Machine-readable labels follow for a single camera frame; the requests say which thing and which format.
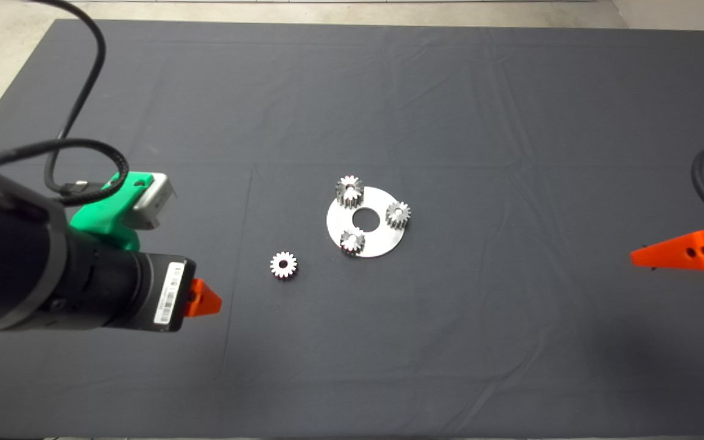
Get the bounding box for round steel plate with hole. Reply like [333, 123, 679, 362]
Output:
[326, 185, 408, 259]

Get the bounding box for large steel gear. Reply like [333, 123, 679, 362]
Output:
[335, 175, 364, 207]

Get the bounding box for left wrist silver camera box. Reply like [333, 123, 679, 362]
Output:
[133, 173, 177, 230]

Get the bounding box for braided black cable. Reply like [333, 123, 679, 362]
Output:
[0, 138, 130, 205]

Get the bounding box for left wrist green camera mount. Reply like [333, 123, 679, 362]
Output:
[70, 170, 157, 252]

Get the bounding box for small steel gear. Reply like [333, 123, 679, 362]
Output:
[385, 200, 412, 231]
[339, 227, 366, 255]
[269, 251, 298, 279]

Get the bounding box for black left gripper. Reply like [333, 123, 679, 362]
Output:
[46, 244, 223, 334]

